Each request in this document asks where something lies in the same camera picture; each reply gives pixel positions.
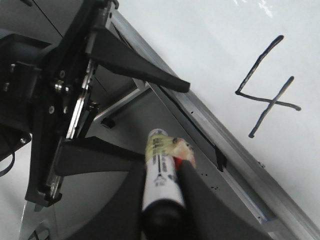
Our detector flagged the white marker with taped magnet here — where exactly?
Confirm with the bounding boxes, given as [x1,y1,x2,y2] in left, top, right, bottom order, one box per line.
[142,128,196,238]

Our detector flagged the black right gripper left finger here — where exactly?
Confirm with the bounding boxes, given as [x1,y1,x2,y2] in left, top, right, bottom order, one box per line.
[68,166,145,240]

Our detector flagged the white whiteboard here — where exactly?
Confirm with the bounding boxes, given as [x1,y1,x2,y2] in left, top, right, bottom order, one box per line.
[119,0,320,225]

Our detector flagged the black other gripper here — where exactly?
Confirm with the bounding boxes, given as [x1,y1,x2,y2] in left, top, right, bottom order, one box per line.
[0,0,119,207]

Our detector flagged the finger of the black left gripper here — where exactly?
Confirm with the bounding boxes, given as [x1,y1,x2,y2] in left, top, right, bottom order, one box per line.
[88,26,191,93]
[54,136,145,177]

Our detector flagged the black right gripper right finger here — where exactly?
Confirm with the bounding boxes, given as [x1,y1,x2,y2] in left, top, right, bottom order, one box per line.
[177,160,271,240]

